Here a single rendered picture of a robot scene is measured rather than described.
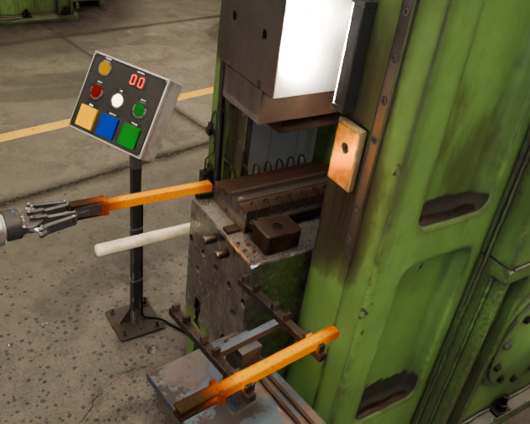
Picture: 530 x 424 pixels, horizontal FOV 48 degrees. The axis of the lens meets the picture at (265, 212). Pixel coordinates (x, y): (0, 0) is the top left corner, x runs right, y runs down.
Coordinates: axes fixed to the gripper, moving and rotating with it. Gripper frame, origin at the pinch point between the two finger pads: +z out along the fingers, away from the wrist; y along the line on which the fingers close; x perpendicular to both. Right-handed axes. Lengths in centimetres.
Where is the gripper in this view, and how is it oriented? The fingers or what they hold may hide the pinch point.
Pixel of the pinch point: (87, 208)
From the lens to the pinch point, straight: 158.8
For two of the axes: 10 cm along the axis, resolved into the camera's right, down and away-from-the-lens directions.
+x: 1.1, -8.2, -5.6
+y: 5.2, 5.3, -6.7
